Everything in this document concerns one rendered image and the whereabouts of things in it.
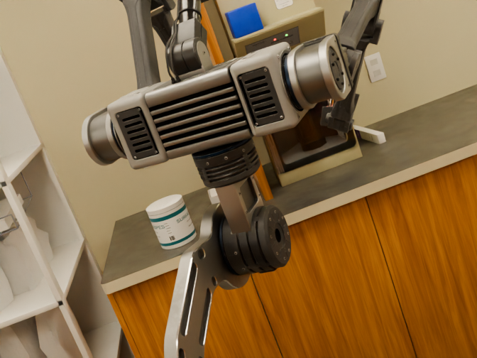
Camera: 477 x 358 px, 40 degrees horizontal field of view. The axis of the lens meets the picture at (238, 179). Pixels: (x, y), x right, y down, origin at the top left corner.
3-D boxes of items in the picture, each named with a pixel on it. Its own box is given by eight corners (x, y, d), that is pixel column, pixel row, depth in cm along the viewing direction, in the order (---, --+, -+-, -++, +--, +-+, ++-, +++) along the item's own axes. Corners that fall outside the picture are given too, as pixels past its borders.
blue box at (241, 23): (233, 38, 227) (223, 13, 224) (260, 28, 227) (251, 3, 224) (236, 39, 217) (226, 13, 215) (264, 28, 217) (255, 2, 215)
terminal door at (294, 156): (280, 174, 241) (243, 71, 230) (357, 145, 241) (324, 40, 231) (280, 175, 240) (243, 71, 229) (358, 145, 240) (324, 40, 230)
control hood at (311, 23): (238, 67, 230) (229, 39, 227) (324, 34, 231) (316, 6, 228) (243, 69, 219) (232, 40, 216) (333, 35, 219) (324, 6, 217)
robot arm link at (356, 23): (355, -24, 175) (392, -14, 173) (345, 23, 184) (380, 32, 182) (310, 50, 143) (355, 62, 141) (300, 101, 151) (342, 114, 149)
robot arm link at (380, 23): (342, 17, 177) (381, 27, 175) (347, 6, 181) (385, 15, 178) (320, 128, 210) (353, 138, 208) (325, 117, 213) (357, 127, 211)
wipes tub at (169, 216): (162, 241, 232) (145, 203, 228) (196, 228, 232) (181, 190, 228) (161, 253, 219) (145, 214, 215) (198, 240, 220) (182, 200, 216)
